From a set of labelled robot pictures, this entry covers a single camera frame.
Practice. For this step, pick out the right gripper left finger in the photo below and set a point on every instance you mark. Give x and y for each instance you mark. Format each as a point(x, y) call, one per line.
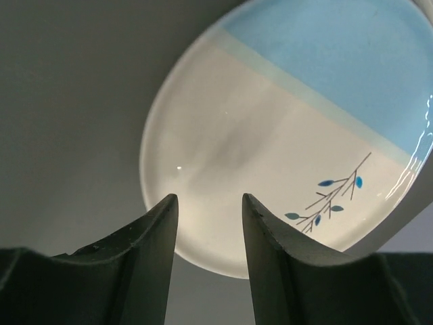
point(123, 278)

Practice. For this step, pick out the blue and white plate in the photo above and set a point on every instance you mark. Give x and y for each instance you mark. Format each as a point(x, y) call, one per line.
point(320, 109)

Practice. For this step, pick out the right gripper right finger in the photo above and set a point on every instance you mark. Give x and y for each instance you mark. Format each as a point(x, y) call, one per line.
point(297, 280)

